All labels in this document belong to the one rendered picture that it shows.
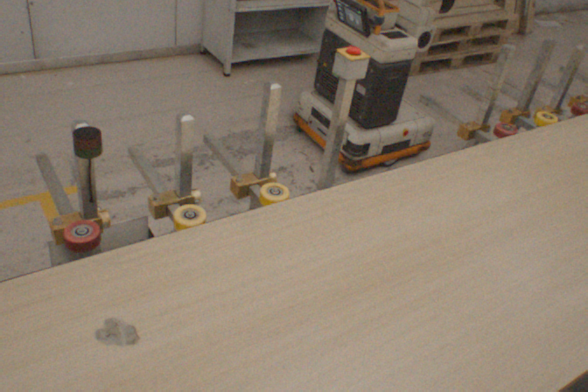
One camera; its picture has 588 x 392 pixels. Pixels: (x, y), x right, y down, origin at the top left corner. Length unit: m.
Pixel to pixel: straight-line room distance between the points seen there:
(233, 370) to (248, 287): 0.21
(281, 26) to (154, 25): 1.11
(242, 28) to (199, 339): 3.69
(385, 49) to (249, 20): 1.90
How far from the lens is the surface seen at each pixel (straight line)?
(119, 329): 1.15
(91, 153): 1.27
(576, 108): 2.56
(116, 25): 4.21
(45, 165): 1.68
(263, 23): 4.70
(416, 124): 3.40
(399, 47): 3.00
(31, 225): 2.83
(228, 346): 1.14
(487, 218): 1.65
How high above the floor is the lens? 1.81
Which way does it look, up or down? 34 degrees down
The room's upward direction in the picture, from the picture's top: 10 degrees clockwise
